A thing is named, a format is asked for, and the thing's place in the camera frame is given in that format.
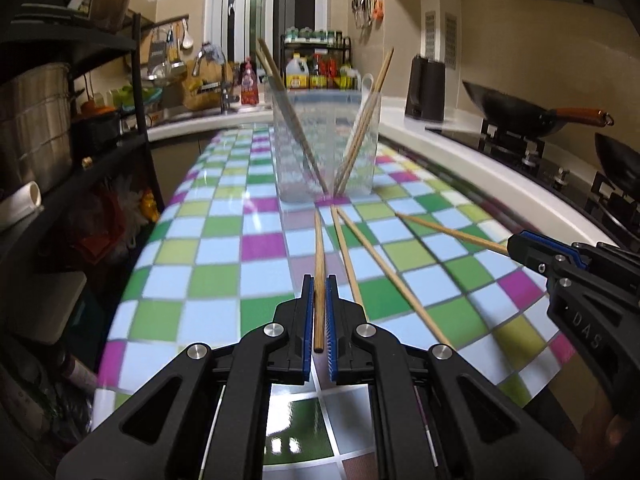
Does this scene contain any wooden chopstick one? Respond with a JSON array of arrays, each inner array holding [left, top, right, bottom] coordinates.
[[314, 211, 326, 353]]

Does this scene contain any wooden chopstick four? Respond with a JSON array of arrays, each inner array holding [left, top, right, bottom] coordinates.
[[396, 212, 509, 257]]

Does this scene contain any wooden chopstick two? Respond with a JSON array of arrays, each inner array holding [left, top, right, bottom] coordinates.
[[331, 206, 364, 307]]

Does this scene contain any wooden chopstick three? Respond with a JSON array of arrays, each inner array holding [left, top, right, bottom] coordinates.
[[331, 206, 452, 347]]

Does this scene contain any wooden chopstick five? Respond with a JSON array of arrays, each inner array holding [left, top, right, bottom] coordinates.
[[254, 46, 327, 196]]

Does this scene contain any white ceramic spoon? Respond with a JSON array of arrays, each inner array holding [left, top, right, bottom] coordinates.
[[358, 74, 374, 107]]

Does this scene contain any chrome kitchen faucet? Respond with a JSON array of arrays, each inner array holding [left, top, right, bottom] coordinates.
[[191, 42, 238, 113]]

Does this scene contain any person's right hand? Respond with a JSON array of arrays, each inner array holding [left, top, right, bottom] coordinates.
[[575, 390, 639, 479]]

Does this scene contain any black gas stove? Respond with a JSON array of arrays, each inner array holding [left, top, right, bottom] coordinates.
[[425, 120, 639, 252]]

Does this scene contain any black electric kettle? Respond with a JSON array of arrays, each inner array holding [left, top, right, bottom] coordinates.
[[405, 54, 446, 122]]

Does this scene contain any clear plastic utensil holder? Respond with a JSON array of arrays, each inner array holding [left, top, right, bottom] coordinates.
[[270, 86, 381, 203]]

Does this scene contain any black storage shelf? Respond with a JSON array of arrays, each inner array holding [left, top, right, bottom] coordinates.
[[1, 14, 161, 370]]

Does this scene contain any red dish soap bottle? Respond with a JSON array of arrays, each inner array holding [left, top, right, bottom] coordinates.
[[240, 58, 259, 106]]

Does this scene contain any yellow oil bottle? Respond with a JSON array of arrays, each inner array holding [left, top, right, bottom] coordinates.
[[285, 53, 309, 90]]

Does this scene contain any black spice rack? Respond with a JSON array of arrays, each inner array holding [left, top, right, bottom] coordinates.
[[279, 27, 360, 90]]

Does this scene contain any white paper roll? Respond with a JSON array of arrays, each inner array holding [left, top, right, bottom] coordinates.
[[0, 181, 41, 231]]

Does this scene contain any white hanging ladle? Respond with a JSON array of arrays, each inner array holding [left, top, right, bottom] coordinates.
[[180, 18, 194, 51]]

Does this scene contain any large steel pot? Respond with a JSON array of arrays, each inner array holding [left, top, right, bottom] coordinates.
[[1, 63, 72, 196]]

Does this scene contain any black wok orange handle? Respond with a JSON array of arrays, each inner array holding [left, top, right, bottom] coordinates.
[[462, 80, 615, 139]]

